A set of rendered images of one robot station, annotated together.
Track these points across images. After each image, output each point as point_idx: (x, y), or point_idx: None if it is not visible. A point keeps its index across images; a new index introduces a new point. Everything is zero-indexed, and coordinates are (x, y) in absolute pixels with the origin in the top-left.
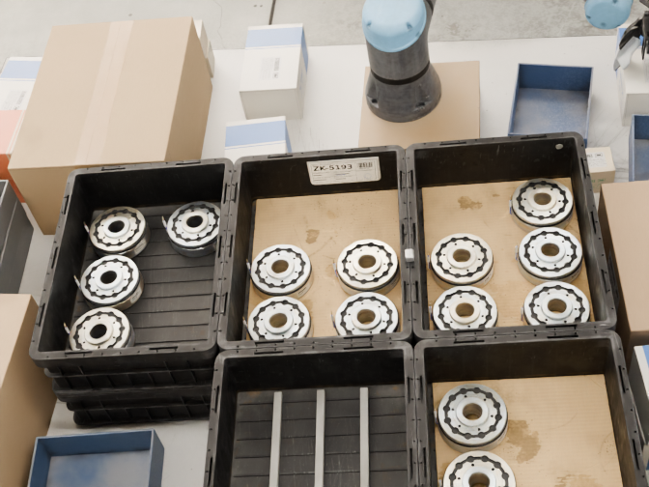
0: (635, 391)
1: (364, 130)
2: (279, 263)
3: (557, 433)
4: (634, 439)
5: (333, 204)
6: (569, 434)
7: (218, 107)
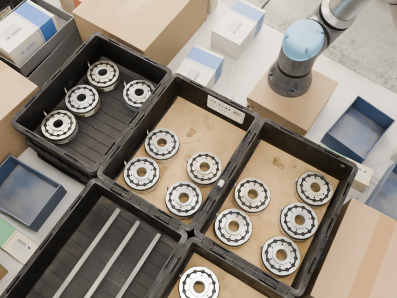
0: None
1: (257, 87)
2: (163, 139)
3: None
4: None
5: (212, 122)
6: None
7: (202, 31)
